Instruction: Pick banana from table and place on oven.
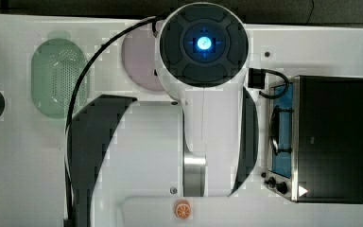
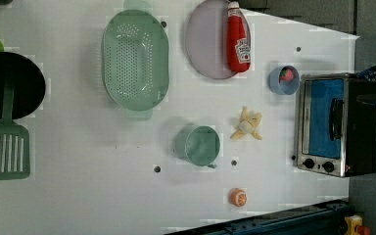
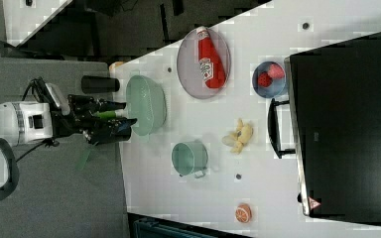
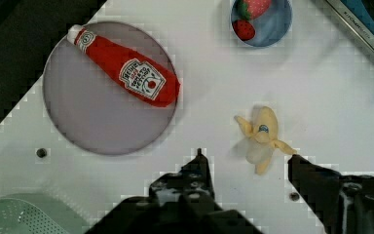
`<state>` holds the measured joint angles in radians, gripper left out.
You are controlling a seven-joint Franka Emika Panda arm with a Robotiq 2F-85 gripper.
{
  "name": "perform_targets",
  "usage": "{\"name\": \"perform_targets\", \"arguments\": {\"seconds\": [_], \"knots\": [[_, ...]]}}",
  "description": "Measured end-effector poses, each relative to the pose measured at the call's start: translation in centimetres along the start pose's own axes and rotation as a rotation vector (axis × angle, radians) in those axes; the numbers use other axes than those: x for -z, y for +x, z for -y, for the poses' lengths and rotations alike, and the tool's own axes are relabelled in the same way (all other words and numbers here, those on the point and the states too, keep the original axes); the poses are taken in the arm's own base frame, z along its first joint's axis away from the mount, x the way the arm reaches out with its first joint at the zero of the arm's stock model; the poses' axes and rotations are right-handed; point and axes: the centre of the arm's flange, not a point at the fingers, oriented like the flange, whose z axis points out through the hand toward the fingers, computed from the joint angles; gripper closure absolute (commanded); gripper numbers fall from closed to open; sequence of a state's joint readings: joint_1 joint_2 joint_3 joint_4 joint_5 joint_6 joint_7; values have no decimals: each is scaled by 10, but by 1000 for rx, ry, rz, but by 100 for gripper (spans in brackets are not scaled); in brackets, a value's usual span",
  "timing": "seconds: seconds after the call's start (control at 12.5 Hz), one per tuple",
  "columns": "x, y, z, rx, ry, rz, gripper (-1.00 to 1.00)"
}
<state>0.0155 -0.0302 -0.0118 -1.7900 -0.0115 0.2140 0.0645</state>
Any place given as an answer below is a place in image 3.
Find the black oven door handle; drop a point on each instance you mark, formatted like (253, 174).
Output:
(274, 131)

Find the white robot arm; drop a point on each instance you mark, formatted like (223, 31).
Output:
(43, 122)

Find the grey round plate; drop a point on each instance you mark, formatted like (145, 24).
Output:
(188, 70)

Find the black toaster oven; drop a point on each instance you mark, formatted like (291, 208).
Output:
(335, 103)

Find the black cylinder post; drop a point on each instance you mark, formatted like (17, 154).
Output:
(99, 84)

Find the blue small bowl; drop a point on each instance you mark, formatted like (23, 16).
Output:
(275, 89)

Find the dark red strawberry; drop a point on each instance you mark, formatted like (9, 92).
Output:
(264, 79)

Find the yellow plush banana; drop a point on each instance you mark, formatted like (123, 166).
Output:
(239, 138)

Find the red ketchup bottle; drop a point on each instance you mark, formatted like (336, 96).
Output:
(210, 63)

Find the green perforated colander basket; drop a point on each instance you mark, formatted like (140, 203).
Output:
(146, 103)

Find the green cup with handle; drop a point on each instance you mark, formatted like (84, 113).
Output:
(190, 158)

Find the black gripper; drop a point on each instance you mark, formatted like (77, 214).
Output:
(82, 119)

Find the orange slice toy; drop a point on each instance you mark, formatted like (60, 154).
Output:
(243, 213)

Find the pink strawberry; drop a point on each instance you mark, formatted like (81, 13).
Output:
(275, 71)

